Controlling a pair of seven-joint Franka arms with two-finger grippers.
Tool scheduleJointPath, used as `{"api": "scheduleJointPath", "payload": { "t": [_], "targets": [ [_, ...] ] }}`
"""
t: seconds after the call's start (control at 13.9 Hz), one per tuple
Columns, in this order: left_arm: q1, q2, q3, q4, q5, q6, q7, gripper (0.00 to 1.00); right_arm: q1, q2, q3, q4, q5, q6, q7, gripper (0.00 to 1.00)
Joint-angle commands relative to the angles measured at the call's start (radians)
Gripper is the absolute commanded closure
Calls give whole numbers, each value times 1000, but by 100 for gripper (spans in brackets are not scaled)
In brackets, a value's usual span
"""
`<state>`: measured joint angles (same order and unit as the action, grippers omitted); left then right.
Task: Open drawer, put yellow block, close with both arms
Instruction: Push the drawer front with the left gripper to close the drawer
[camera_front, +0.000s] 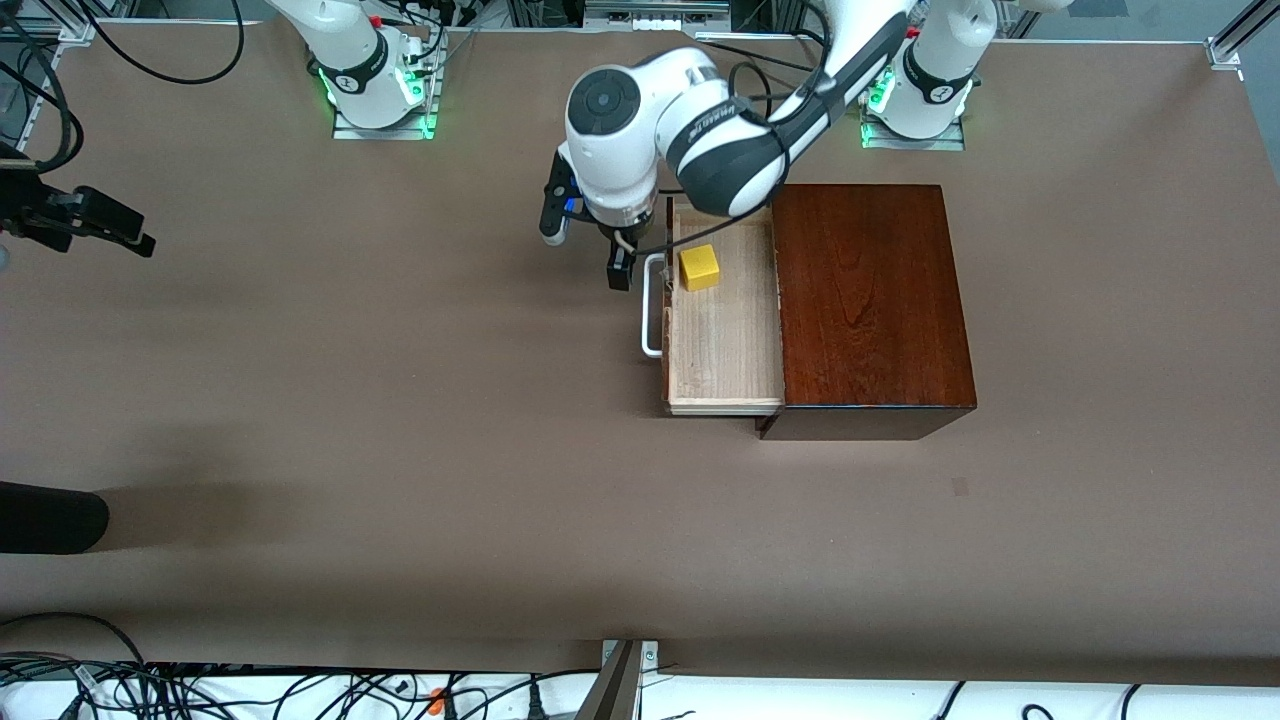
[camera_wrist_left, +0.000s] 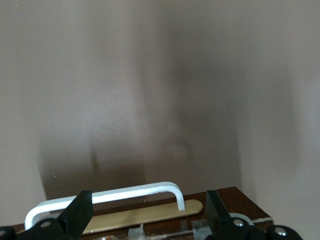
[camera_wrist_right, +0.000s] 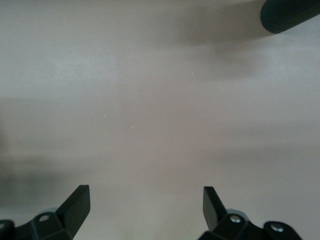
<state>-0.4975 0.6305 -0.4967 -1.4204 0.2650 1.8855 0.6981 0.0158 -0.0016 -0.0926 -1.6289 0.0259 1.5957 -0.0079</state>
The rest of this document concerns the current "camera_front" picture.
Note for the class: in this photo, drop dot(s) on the black round-ended cylinder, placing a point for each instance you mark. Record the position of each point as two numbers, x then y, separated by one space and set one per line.
50 518

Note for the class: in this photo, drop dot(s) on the wooden drawer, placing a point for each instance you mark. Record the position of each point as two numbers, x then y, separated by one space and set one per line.
720 340

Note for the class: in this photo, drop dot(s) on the aluminium bracket with dark bar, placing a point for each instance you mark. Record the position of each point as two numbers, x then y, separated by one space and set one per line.
615 690

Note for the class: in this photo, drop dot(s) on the grey power strip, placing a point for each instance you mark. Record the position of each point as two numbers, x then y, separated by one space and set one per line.
655 20

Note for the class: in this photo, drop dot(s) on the dark brown wooden cabinet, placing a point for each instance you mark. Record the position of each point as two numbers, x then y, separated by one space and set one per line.
870 300

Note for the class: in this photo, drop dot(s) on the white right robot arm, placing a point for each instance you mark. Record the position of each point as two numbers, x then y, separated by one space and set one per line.
350 50

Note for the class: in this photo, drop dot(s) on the yellow wooden block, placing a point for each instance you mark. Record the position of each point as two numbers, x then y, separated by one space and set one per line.
700 268

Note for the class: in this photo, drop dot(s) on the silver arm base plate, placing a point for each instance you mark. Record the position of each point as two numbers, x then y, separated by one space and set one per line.
380 133
915 144

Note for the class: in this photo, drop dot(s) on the aluminium frame profile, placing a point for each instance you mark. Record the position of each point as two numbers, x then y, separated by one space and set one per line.
1225 50
70 25

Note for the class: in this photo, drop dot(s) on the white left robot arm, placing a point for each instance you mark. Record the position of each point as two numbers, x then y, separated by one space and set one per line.
640 140

